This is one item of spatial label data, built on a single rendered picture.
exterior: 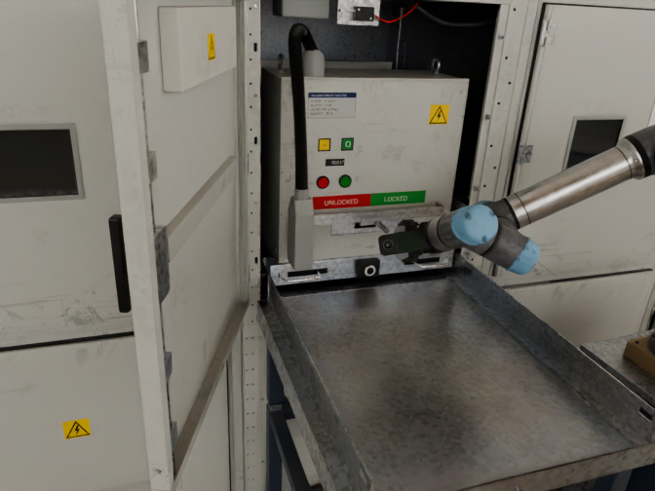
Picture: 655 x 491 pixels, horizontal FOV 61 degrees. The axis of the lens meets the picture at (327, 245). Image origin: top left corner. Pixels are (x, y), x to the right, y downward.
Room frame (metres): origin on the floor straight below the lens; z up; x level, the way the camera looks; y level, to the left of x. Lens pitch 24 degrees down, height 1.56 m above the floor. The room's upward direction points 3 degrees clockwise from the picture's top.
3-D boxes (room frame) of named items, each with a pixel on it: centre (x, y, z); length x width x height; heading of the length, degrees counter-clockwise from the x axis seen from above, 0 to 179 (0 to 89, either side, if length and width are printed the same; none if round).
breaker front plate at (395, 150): (1.38, -0.11, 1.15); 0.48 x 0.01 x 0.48; 109
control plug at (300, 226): (1.25, 0.07, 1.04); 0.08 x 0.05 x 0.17; 19
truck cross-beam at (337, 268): (1.40, -0.10, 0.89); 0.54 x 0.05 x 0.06; 109
